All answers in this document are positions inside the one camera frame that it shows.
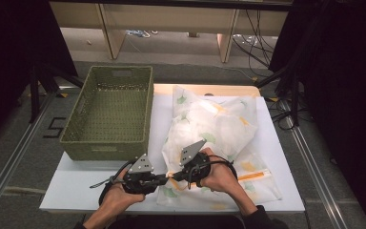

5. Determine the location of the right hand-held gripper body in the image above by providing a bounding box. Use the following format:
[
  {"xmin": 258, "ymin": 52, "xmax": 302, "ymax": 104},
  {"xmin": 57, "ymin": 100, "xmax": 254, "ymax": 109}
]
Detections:
[{"xmin": 180, "ymin": 138, "xmax": 212, "ymax": 189}]

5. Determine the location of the black floor cable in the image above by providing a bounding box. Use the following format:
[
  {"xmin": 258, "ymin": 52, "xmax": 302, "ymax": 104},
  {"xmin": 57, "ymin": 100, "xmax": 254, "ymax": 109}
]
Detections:
[{"xmin": 268, "ymin": 98, "xmax": 299, "ymax": 132}]

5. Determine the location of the white garment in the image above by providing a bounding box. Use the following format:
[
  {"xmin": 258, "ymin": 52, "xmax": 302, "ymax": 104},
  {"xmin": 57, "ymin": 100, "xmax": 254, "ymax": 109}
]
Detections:
[{"xmin": 166, "ymin": 96, "xmax": 258, "ymax": 163}]

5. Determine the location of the leaf print mesh laundry bag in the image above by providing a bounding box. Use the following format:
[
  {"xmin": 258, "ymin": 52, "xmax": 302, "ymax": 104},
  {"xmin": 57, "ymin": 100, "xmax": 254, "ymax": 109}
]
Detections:
[{"xmin": 156, "ymin": 85, "xmax": 283, "ymax": 211}]

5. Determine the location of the blue white cable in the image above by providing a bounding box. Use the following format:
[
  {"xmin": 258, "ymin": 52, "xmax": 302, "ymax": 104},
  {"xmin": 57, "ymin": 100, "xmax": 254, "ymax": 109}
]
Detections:
[{"xmin": 125, "ymin": 29, "xmax": 160, "ymax": 38}]

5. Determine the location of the black metal stand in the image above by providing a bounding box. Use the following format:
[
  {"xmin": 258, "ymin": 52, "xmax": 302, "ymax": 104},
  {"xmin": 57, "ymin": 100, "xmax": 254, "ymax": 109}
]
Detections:
[
  {"xmin": 28, "ymin": 60, "xmax": 85, "ymax": 124},
  {"xmin": 255, "ymin": 63, "xmax": 301, "ymax": 127}
]

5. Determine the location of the person's right hand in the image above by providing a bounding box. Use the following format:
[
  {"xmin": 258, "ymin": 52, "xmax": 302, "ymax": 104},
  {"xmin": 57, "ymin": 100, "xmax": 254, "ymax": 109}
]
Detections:
[{"xmin": 200, "ymin": 147, "xmax": 240, "ymax": 194}]

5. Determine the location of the aluminium floor rail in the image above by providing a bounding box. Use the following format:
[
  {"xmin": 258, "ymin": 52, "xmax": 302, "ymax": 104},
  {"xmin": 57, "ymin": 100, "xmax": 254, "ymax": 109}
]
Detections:
[
  {"xmin": 0, "ymin": 92, "xmax": 56, "ymax": 220},
  {"xmin": 279, "ymin": 98, "xmax": 352, "ymax": 229}
]

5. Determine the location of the beige wooden desk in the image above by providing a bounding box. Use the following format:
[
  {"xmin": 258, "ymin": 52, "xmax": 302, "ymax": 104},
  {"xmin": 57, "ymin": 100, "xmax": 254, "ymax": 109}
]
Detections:
[{"xmin": 49, "ymin": 1, "xmax": 294, "ymax": 64}]

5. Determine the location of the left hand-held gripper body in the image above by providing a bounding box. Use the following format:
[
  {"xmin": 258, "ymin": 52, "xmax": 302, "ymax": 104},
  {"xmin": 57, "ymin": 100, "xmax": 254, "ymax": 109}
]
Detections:
[{"xmin": 122, "ymin": 153, "xmax": 161, "ymax": 195}]

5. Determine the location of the black curtain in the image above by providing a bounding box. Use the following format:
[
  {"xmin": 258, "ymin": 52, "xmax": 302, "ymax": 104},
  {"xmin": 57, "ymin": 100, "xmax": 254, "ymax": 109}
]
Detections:
[
  {"xmin": 268, "ymin": 0, "xmax": 366, "ymax": 229},
  {"xmin": 0, "ymin": 0, "xmax": 79, "ymax": 151}
]

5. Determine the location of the white board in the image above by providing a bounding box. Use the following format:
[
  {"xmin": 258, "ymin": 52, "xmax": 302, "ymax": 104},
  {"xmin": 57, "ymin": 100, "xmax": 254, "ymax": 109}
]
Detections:
[{"xmin": 39, "ymin": 94, "xmax": 306, "ymax": 214}]

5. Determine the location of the person's left hand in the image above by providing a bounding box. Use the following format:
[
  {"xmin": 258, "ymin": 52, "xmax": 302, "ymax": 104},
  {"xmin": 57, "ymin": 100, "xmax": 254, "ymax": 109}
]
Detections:
[{"xmin": 96, "ymin": 170, "xmax": 147, "ymax": 220}]

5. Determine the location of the green woven basket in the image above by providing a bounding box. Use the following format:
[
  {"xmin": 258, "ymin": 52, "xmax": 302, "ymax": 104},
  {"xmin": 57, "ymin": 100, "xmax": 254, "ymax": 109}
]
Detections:
[{"xmin": 59, "ymin": 65, "xmax": 154, "ymax": 162}]

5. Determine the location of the bundle of black cables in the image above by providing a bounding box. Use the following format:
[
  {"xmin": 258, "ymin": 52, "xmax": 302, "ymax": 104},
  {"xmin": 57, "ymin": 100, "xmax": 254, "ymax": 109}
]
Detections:
[{"xmin": 232, "ymin": 9, "xmax": 279, "ymax": 70}]

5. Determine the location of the right hand-held gripper cable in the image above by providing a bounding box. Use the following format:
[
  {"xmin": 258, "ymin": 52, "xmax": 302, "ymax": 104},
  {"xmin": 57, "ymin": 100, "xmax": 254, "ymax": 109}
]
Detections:
[{"xmin": 186, "ymin": 155, "xmax": 238, "ymax": 191}]

